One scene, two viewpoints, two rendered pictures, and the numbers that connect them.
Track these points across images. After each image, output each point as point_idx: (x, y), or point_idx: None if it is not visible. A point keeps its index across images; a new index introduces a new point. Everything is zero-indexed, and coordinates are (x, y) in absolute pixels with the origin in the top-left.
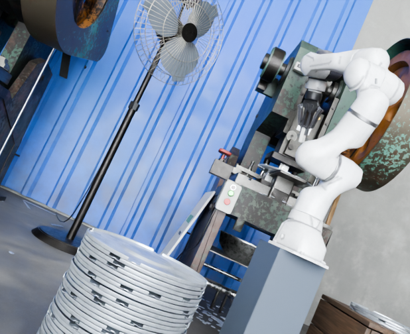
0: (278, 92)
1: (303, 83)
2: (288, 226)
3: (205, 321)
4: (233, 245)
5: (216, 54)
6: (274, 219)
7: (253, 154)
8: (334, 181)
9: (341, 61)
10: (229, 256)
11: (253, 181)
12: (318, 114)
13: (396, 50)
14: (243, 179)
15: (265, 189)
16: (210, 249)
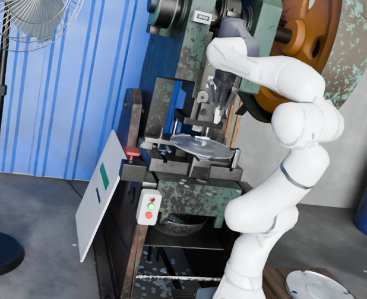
0: (177, 45)
1: (206, 33)
2: (228, 291)
3: (150, 298)
4: (161, 225)
5: None
6: (200, 202)
7: (158, 104)
8: (270, 235)
9: (263, 76)
10: (158, 230)
11: (169, 162)
12: (233, 95)
13: None
14: (157, 164)
15: (183, 167)
16: None
